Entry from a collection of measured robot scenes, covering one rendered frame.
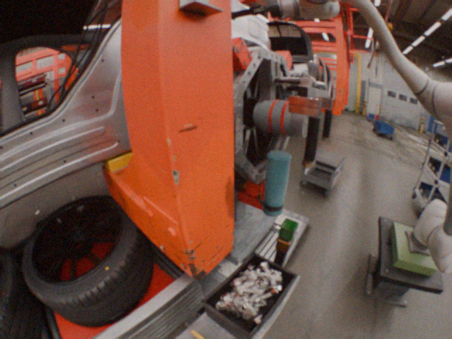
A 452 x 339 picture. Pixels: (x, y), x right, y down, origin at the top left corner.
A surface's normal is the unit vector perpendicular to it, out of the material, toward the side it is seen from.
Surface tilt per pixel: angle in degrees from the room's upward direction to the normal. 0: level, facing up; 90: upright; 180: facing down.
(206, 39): 90
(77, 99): 90
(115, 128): 90
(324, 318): 0
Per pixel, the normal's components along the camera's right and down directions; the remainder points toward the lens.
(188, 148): 0.78, 0.26
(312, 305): -0.02, -0.90
